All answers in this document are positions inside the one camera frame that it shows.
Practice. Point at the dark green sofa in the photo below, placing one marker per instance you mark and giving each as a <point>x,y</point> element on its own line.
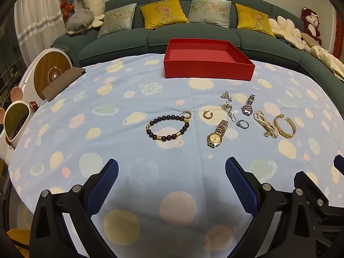
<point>161,39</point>

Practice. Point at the cream flower cushion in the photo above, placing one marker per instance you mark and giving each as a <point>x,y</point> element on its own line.
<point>285,29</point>

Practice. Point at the brown block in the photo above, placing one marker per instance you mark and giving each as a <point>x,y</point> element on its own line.
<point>63,84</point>

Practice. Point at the yellow stool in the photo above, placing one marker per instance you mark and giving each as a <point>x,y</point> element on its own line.
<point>20,240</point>

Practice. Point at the red wall hanging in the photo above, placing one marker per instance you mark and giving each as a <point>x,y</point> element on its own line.
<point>339,35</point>

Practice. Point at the small red object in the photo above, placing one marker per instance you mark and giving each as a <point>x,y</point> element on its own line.
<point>33,105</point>

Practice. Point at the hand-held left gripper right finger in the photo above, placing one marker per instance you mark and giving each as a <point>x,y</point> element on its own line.
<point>242,186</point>

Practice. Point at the blue planet print tablecloth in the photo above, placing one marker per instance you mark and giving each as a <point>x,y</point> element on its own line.
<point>134,145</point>

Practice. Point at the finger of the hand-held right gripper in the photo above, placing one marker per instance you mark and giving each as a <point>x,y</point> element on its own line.
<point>339,164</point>
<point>313,184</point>

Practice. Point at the grey-green embroidered cushion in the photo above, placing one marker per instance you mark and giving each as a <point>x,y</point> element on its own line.
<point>118,21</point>
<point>209,12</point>

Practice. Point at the silver wristwatch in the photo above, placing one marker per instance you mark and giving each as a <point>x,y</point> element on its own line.
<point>246,110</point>

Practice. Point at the yellow embroidered cushion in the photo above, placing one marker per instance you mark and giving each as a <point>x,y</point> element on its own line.
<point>254,20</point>
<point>164,13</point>

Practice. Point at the red monkey plush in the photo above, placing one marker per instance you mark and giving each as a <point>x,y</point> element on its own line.
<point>311,22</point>

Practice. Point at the cream satin cushion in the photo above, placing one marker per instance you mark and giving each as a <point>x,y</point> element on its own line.
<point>328,59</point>

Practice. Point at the gold wristwatch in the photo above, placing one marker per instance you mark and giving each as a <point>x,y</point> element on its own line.
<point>215,139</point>

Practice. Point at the beige plush toy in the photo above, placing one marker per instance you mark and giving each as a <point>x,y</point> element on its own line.
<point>311,41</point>

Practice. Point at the grey pig plush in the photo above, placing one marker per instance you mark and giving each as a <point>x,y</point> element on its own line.
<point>79,21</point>

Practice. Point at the white sheer curtain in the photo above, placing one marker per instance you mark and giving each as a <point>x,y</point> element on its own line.
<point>40,8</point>

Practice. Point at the white toy with tinted visor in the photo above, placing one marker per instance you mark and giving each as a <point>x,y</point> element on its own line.
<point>16,118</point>

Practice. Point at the rhinestone triangle pendant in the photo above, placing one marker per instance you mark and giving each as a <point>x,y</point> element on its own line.
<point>225,95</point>

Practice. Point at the red curtain bow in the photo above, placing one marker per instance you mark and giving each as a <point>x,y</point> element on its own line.
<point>67,8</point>

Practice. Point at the silver tinsel garland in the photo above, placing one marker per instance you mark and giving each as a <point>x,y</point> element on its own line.
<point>40,27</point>

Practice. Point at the white machine with wooden disc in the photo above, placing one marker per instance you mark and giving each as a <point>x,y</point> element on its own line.
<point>51,70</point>

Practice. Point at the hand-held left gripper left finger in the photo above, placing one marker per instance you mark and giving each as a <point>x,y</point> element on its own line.
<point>103,186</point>

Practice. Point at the red cardboard box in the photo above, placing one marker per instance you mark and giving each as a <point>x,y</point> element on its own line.
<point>204,70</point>

